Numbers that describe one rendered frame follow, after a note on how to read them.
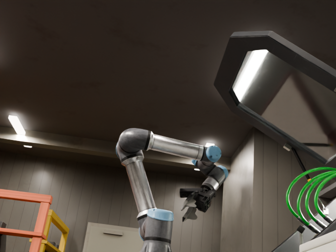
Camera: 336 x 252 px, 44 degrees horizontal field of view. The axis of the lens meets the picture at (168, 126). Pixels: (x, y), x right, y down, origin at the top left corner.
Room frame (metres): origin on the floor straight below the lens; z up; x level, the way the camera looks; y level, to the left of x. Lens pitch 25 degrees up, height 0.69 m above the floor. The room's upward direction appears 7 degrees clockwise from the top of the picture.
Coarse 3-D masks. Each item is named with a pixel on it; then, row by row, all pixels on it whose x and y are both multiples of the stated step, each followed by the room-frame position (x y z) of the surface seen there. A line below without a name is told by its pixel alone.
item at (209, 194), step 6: (204, 186) 1.97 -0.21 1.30; (210, 186) 1.95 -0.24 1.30; (198, 192) 1.94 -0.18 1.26; (204, 192) 1.96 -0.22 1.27; (210, 192) 1.95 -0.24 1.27; (198, 198) 1.93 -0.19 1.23; (204, 198) 1.92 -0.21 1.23; (210, 198) 1.95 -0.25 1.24; (198, 204) 1.95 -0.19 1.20; (204, 204) 1.92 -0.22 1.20; (204, 210) 1.95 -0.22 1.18
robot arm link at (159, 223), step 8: (152, 208) 1.80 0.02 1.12; (152, 216) 1.78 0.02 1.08; (160, 216) 1.77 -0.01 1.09; (168, 216) 1.79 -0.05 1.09; (144, 224) 1.86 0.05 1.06; (152, 224) 1.78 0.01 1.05; (160, 224) 1.77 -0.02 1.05; (168, 224) 1.79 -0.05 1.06; (144, 232) 1.89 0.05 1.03; (152, 232) 1.78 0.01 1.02; (160, 232) 1.77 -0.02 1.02; (168, 232) 1.79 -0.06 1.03
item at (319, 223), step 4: (332, 172) 1.67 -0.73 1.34; (324, 176) 1.67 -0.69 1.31; (316, 180) 1.67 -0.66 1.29; (320, 180) 1.67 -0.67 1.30; (312, 184) 1.67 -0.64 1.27; (316, 184) 1.67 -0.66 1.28; (312, 188) 1.67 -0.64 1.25; (308, 192) 1.67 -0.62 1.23; (308, 196) 1.67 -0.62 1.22; (308, 208) 1.67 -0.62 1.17; (308, 212) 1.67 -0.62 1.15; (312, 216) 1.67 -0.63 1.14; (316, 220) 1.67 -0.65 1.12; (320, 224) 1.67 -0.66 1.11
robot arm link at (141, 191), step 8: (120, 152) 1.90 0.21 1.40; (128, 152) 1.87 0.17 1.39; (136, 152) 1.89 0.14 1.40; (120, 160) 1.93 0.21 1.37; (128, 160) 1.89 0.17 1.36; (136, 160) 1.90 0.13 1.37; (128, 168) 1.92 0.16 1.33; (136, 168) 1.90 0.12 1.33; (128, 176) 1.94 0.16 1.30; (136, 176) 1.91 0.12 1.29; (144, 176) 1.92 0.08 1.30; (136, 184) 1.91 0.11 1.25; (144, 184) 1.91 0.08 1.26; (136, 192) 1.92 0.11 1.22; (144, 192) 1.91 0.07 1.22; (136, 200) 1.93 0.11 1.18; (144, 200) 1.91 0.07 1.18; (152, 200) 1.93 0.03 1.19; (144, 208) 1.92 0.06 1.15; (144, 216) 1.91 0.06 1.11
